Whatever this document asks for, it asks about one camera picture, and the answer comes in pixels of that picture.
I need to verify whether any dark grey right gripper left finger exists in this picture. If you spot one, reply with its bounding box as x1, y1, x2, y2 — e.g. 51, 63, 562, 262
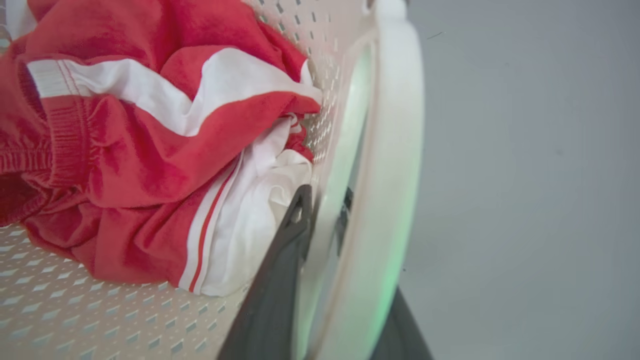
217, 184, 314, 360

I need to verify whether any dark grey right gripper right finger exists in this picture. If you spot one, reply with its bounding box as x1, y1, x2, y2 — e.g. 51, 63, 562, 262
336, 187, 434, 360

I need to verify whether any white perforated plastic laundry basket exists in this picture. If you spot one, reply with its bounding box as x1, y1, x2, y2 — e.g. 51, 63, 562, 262
0, 0, 426, 360

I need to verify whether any red and white garment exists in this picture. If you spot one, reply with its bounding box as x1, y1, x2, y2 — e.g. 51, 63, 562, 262
0, 0, 323, 297

